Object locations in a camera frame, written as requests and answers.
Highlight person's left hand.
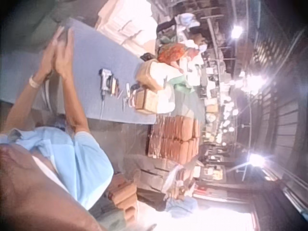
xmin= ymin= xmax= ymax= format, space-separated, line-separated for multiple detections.
xmin=35 ymin=26 xmax=64 ymax=82

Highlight black and white power tool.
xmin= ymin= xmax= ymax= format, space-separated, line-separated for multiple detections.
xmin=98 ymin=68 xmax=115 ymax=95

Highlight stack of orange-brown packets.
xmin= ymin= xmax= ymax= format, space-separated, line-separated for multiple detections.
xmin=147 ymin=115 xmax=201 ymax=160

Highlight person's right hand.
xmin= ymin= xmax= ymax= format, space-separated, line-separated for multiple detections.
xmin=54 ymin=28 xmax=76 ymax=78

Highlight crowded background shelves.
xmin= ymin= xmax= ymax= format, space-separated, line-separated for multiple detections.
xmin=166 ymin=0 xmax=289 ymax=200

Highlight white wrist band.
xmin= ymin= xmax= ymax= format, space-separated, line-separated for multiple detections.
xmin=28 ymin=74 xmax=45 ymax=89

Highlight large cardboard box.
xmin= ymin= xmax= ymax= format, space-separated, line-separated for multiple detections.
xmin=135 ymin=59 xmax=168 ymax=91

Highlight pile of white cloth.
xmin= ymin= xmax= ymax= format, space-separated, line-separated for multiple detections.
xmin=95 ymin=0 xmax=158 ymax=55

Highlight clear plastic bag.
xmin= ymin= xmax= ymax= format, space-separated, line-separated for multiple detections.
xmin=161 ymin=165 xmax=193 ymax=200

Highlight grey striped cloth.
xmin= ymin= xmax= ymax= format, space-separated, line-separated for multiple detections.
xmin=33 ymin=78 xmax=66 ymax=114

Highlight thin tool cable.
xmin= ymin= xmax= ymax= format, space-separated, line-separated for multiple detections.
xmin=99 ymin=93 xmax=105 ymax=120

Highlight green cloth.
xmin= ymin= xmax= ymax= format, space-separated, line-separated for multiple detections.
xmin=168 ymin=73 xmax=196 ymax=95

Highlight light blue cloth bundle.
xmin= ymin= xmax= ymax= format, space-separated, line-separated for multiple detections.
xmin=165 ymin=196 xmax=199 ymax=218

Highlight small cardboard box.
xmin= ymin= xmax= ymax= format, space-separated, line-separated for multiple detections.
xmin=133 ymin=88 xmax=160 ymax=114

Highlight heap of brown packets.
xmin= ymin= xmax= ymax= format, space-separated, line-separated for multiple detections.
xmin=108 ymin=173 xmax=139 ymax=223

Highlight white plastic bag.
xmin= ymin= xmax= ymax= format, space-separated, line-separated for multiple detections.
xmin=156 ymin=85 xmax=176 ymax=113

